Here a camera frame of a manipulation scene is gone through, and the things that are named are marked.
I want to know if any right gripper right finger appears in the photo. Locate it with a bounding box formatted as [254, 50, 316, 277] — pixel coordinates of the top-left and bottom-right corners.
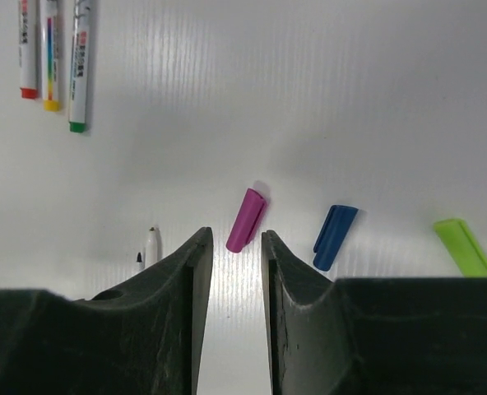
[262, 230, 487, 394]

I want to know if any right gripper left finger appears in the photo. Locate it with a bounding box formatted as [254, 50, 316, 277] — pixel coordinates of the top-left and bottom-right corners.
[0, 227, 213, 394]

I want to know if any blue marker pen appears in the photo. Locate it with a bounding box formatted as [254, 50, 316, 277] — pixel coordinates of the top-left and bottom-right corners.
[143, 226, 160, 268]

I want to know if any blue pen cap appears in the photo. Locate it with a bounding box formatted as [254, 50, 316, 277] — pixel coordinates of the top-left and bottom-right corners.
[313, 205, 359, 272]

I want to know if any light green pen cap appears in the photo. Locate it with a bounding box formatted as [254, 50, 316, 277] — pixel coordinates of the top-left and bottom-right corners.
[433, 218, 487, 277]

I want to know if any purple pen cap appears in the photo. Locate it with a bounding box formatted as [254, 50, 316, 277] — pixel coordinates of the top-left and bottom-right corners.
[225, 180, 271, 253]

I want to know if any green marker pen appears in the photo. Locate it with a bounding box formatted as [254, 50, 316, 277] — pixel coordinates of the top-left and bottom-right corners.
[68, 0, 93, 133]

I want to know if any yellow marker pen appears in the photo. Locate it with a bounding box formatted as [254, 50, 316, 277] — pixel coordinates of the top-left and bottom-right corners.
[39, 0, 61, 112]

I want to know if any red marker pen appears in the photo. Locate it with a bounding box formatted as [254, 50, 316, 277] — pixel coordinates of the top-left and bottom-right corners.
[18, 0, 38, 100]

